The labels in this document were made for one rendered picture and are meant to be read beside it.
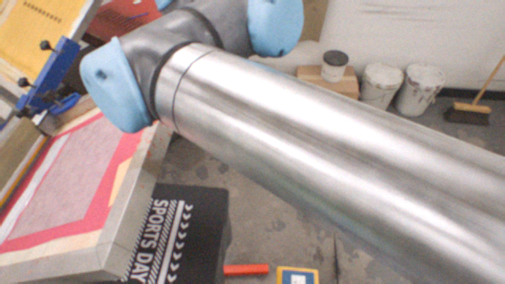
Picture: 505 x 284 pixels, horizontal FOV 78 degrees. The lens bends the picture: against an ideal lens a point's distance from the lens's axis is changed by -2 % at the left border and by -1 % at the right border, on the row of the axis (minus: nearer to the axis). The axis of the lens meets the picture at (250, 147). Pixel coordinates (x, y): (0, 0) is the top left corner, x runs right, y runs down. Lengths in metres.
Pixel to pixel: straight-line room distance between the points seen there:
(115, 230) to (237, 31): 0.32
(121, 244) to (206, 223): 0.68
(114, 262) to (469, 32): 2.97
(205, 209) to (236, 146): 0.99
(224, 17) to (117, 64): 0.11
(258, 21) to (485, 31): 2.92
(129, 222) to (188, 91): 0.32
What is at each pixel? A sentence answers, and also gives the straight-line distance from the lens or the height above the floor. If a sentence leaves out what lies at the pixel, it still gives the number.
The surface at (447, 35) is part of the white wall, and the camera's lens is 3.07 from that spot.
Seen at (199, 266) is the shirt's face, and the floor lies 0.95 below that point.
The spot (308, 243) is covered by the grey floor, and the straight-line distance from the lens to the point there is 2.17.
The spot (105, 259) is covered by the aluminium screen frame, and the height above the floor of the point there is 1.56.
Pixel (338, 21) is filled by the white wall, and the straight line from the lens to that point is 2.77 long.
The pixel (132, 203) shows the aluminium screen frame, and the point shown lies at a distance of 0.51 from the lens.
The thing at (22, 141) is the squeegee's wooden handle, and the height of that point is 1.27.
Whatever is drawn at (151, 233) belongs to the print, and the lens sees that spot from 1.17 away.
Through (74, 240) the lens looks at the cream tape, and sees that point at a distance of 0.66.
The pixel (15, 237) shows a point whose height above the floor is 1.30.
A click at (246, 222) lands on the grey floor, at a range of 2.20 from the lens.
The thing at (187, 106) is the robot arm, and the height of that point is 1.83.
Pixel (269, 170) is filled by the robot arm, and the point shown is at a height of 1.83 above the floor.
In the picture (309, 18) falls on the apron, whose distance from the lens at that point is 2.67.
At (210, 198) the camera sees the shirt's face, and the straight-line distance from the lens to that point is 1.19.
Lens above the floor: 1.97
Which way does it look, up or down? 51 degrees down
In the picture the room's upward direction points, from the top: straight up
